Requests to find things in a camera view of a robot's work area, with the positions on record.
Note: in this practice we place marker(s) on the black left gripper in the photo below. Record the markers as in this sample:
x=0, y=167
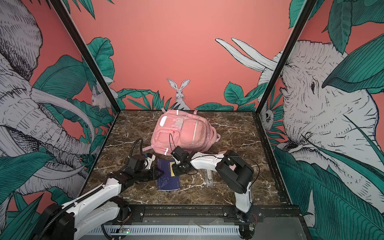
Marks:
x=154, y=174

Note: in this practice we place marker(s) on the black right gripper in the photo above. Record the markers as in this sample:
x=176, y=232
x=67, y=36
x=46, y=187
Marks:
x=175, y=168

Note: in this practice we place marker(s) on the dark blue book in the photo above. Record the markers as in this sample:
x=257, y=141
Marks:
x=168, y=181

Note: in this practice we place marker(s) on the pink student backpack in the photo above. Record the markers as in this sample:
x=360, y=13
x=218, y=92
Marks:
x=177, y=128

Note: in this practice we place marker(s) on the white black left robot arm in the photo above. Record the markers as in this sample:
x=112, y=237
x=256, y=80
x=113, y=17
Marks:
x=74, y=219

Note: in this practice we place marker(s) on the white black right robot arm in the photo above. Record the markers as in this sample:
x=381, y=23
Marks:
x=233, y=170

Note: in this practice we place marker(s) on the clear plastic small case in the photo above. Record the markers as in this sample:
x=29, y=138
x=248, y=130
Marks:
x=209, y=178

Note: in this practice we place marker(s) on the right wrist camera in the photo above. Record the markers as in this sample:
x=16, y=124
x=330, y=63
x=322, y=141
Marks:
x=179, y=155

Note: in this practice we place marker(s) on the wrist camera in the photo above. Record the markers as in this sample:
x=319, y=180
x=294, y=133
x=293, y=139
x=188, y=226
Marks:
x=139, y=163
x=179, y=155

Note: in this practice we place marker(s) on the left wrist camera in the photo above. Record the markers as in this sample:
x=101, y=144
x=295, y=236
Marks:
x=139, y=163

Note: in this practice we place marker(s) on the black front mounting rail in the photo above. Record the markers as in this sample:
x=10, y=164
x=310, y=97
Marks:
x=227, y=212

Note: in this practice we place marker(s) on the white perforated cable tray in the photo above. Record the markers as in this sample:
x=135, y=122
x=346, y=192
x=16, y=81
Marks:
x=143, y=230

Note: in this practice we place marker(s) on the black left corner frame post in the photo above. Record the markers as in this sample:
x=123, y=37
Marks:
x=64, y=16

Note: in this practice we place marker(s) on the black corner frame post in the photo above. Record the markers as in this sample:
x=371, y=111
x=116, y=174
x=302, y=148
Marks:
x=299, y=25
x=64, y=16

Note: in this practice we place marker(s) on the black right corner frame post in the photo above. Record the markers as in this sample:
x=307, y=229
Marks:
x=299, y=25

